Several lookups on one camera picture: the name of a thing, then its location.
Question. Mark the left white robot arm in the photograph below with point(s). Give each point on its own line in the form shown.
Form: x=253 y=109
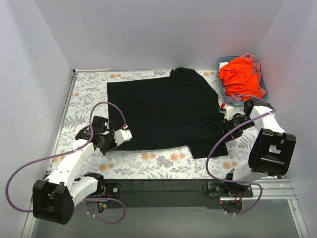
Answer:
x=64 y=178

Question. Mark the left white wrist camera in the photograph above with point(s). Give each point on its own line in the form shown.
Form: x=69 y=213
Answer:
x=122 y=135

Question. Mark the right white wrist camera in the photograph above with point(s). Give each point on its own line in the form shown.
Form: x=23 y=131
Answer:
x=227 y=110

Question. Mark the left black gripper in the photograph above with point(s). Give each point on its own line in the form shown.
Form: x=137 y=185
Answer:
x=104 y=145

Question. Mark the black t-shirt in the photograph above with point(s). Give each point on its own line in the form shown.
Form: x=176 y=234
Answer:
x=163 y=113

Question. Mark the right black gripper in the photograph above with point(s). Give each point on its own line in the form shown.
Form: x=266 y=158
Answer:
x=229 y=126

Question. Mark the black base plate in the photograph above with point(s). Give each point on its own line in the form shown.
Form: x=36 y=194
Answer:
x=148 y=193

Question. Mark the aluminium mounting rail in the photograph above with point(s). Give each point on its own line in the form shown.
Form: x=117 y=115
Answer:
x=270 y=189

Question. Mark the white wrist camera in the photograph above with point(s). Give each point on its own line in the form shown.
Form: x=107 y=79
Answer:
x=122 y=135
x=227 y=110

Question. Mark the orange t-shirt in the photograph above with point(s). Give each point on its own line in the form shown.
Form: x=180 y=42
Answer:
x=240 y=79

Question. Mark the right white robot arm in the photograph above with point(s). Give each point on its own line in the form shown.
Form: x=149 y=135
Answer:
x=271 y=152

